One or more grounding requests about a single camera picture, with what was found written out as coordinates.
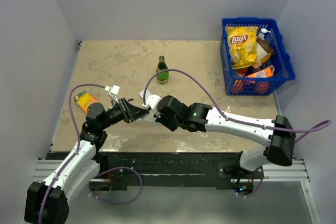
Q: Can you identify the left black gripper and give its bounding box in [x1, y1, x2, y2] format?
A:
[100, 98, 149, 130]

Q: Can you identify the white remote control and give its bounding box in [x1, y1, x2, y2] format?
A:
[136, 111, 161, 123]
[139, 90, 152, 100]

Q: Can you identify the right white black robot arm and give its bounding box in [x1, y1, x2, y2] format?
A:
[150, 95, 296, 178]

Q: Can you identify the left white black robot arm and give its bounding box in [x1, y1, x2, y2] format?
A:
[24, 99, 149, 223]

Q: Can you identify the green glass bottle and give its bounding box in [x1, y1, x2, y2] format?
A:
[156, 56, 169, 84]

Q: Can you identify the yellow chips bag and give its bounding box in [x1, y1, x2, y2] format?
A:
[225, 26, 258, 69]

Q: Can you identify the orange carton box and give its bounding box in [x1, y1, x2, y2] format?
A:
[247, 65, 275, 78]

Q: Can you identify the brown white snack package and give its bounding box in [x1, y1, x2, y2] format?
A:
[256, 38, 275, 63]

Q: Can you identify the blue plastic basket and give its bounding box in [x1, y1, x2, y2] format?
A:
[220, 17, 296, 95]

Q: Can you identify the white cap bottle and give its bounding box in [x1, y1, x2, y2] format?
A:
[258, 28, 270, 40]

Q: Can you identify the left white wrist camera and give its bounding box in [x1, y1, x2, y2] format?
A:
[104, 84, 120, 103]

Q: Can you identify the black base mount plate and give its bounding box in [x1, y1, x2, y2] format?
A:
[92, 152, 262, 191]

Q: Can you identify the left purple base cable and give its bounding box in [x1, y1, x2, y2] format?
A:
[88, 166, 143, 206]

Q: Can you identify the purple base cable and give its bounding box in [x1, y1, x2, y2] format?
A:
[88, 166, 143, 206]
[235, 167, 265, 198]

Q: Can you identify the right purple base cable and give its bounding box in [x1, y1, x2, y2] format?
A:
[235, 167, 265, 198]

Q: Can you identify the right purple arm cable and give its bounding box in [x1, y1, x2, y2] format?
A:
[143, 68, 333, 143]

